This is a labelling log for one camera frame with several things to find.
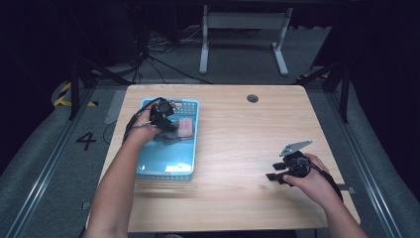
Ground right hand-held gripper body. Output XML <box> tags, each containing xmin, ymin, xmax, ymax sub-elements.
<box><xmin>278</xmin><ymin>140</ymin><xmax>314</xmax><ymax>179</ymax></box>

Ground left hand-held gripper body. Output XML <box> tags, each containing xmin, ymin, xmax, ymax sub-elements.
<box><xmin>149</xmin><ymin>97</ymin><xmax>176</xmax><ymax>130</ymax></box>

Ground blue plastic basket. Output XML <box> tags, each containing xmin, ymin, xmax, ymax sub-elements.
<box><xmin>136</xmin><ymin>96</ymin><xmax>200</xmax><ymax>182</ymax></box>

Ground person's left hand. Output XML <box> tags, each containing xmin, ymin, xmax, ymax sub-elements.
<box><xmin>126</xmin><ymin>110</ymin><xmax>163</xmax><ymax>147</ymax></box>

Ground person's right hand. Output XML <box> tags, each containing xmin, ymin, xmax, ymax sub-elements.
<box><xmin>281</xmin><ymin>153</ymin><xmax>337</xmax><ymax>208</ymax></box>

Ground black metal stand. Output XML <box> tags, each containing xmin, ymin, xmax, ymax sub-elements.
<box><xmin>67</xmin><ymin>56</ymin><xmax>133</xmax><ymax>121</ymax></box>
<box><xmin>295</xmin><ymin>60</ymin><xmax>352</xmax><ymax>124</ymax></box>

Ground yellow black floor tape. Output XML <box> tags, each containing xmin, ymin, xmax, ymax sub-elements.
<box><xmin>52</xmin><ymin>81</ymin><xmax>99</xmax><ymax>108</ymax></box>

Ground white metal stand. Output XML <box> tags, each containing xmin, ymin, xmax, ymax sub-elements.
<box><xmin>198</xmin><ymin>4</ymin><xmax>294</xmax><ymax>76</ymax></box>

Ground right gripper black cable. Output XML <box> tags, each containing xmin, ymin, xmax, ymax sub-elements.
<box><xmin>298</xmin><ymin>158</ymin><xmax>345</xmax><ymax>203</ymax></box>

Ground thin black floor cable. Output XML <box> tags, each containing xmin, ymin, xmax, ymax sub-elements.
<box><xmin>102</xmin><ymin>119</ymin><xmax>119</xmax><ymax>147</ymax></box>

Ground black floor cables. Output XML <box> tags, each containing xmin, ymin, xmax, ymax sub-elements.
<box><xmin>130</xmin><ymin>26</ymin><xmax>214</xmax><ymax>85</ymax></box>

